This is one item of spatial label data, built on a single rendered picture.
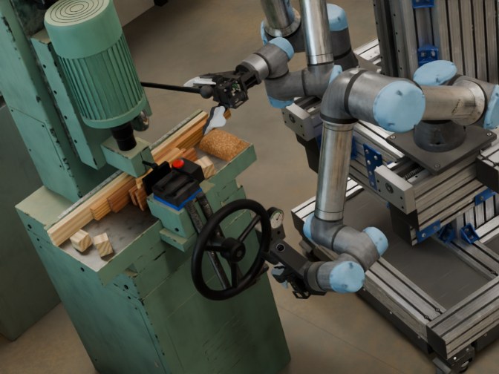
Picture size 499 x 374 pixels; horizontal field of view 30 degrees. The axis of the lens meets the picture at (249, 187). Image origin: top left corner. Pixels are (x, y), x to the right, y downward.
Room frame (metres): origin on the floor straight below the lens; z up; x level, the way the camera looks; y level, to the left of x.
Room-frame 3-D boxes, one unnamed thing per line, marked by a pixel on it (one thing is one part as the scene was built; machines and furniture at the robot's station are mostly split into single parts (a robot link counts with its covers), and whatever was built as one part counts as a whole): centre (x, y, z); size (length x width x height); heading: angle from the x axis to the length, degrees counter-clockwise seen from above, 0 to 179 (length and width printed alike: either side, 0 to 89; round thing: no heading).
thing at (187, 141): (2.14, 0.22, 0.92); 0.54 x 0.02 x 0.04; 127
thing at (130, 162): (2.10, 0.30, 0.99); 0.14 x 0.07 x 0.09; 37
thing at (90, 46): (2.08, 0.29, 1.32); 0.18 x 0.18 x 0.31
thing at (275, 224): (2.07, -0.04, 0.65); 0.06 x 0.04 x 0.08; 127
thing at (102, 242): (1.84, 0.41, 0.92); 0.04 x 0.03 x 0.05; 99
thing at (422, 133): (2.04, -0.56, 0.87); 0.15 x 0.15 x 0.10
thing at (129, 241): (2.00, 0.23, 0.87); 0.61 x 0.30 x 0.06; 127
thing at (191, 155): (2.03, 0.21, 0.93); 0.22 x 0.01 x 0.06; 127
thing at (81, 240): (1.89, 0.47, 0.92); 0.04 x 0.04 x 0.04; 40
